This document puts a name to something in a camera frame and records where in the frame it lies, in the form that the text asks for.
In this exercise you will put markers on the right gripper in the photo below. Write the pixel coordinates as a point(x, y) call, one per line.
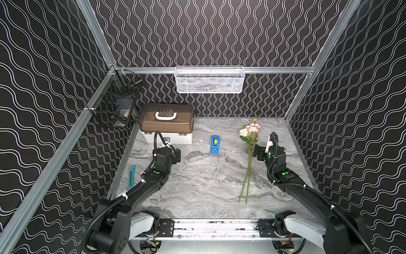
point(261, 152)

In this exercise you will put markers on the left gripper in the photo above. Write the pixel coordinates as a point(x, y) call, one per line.
point(174, 155)

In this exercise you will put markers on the pink flower bouquet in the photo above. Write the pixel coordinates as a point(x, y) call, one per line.
point(249, 134)

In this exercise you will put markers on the blue tape dispenser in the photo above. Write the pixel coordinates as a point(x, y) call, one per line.
point(214, 146)

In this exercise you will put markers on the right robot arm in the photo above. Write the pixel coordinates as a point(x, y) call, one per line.
point(337, 233)

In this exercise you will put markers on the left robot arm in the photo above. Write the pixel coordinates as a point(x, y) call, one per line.
point(117, 221)

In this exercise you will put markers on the brown lid storage box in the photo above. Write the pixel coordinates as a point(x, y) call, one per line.
point(173, 121)

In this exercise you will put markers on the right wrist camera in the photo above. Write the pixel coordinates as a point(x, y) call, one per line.
point(273, 140)

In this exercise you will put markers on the teal handled tool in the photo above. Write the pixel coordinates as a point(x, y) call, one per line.
point(131, 176)

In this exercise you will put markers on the black wire basket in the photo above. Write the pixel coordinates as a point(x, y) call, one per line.
point(114, 107)

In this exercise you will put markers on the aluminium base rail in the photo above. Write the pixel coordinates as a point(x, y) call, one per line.
point(217, 229)

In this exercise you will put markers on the white wire basket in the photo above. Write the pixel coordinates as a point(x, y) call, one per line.
point(209, 79)

